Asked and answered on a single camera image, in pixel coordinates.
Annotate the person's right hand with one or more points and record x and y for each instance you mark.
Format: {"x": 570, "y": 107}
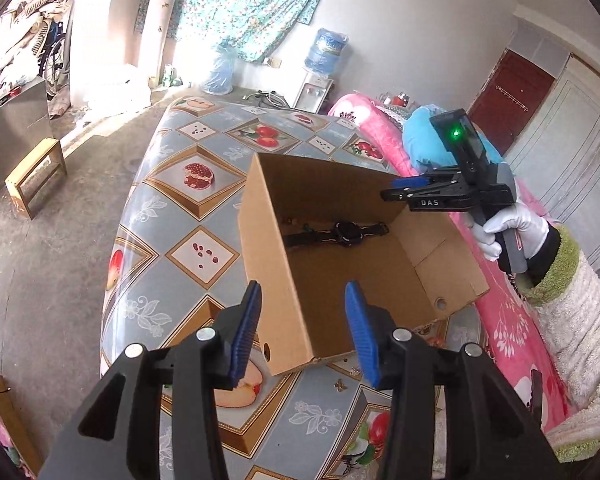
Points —
{"x": 525, "y": 225}

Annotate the black wrist watch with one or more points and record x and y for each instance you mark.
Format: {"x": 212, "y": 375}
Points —
{"x": 342, "y": 232}

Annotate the metal cabinet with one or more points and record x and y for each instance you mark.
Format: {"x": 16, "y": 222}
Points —
{"x": 15, "y": 125}

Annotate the pink floral blanket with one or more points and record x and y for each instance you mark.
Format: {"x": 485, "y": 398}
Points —
{"x": 510, "y": 320}

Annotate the white water dispenser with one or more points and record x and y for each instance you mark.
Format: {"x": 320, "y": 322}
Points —
{"x": 310, "y": 92}

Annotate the fruit print tablecloth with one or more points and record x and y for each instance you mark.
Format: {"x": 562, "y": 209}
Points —
{"x": 180, "y": 260}

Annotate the small black device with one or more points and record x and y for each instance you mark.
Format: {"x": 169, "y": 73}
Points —
{"x": 536, "y": 390}

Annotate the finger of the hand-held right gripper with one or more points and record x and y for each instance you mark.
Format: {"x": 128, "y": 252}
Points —
{"x": 395, "y": 194}
{"x": 410, "y": 180}

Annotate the person's right forearm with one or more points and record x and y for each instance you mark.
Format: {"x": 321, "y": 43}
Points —
{"x": 580, "y": 320}

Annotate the teal floral curtain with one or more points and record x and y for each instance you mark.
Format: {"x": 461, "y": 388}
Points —
{"x": 240, "y": 0}

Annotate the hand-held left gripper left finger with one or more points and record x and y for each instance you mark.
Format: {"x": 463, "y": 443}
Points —
{"x": 245, "y": 335}

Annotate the red door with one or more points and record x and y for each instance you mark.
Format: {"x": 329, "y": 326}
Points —
{"x": 515, "y": 95}

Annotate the white wardrobe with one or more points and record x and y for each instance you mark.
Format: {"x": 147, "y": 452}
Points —
{"x": 580, "y": 125}

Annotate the brown cardboard box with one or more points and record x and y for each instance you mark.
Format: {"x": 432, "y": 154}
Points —
{"x": 330, "y": 280}

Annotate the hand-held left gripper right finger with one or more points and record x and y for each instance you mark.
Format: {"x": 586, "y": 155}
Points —
{"x": 362, "y": 330}

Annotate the pile of clothes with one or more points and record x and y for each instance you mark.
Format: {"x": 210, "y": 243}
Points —
{"x": 25, "y": 25}

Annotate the brown wooden box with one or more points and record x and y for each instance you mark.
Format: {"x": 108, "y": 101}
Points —
{"x": 15, "y": 420}

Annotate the wooden stool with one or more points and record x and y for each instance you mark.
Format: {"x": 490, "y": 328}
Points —
{"x": 35, "y": 152}

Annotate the blue water bottle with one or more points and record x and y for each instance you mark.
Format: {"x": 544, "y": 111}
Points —
{"x": 325, "y": 50}

